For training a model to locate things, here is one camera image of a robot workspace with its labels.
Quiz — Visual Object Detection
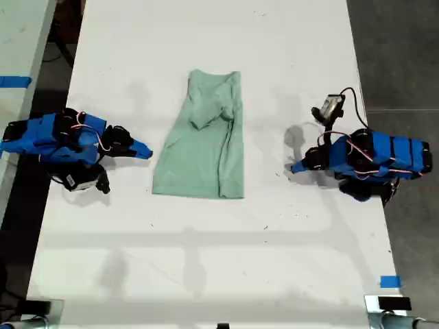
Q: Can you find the pale green T-shirt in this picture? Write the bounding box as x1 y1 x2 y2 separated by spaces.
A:
151 69 246 200

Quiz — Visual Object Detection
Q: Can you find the long blue tape strip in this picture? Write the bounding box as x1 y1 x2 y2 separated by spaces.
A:
0 75 33 89

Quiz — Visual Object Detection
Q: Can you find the white side table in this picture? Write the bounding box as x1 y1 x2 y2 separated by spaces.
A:
0 0 58 220

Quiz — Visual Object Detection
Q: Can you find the short blue tape strip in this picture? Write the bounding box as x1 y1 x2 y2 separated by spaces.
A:
379 275 402 289

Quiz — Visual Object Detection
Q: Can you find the small black box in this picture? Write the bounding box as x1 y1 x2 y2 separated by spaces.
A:
25 298 53 315
377 296 413 311

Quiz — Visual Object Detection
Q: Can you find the grey metal tube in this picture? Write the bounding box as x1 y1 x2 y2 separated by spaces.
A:
0 316 49 329
368 310 439 329

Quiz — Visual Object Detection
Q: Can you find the black camera stalk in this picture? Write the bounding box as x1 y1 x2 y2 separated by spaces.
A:
318 120 336 147

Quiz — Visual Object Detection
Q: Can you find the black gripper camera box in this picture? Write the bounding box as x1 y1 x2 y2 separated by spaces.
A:
63 164 112 195
311 94 345 128

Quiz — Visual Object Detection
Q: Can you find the black camera cable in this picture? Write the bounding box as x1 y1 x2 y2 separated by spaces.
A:
338 86 370 132

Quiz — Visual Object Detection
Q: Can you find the black floor cable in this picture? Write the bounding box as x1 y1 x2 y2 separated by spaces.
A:
43 32 78 68

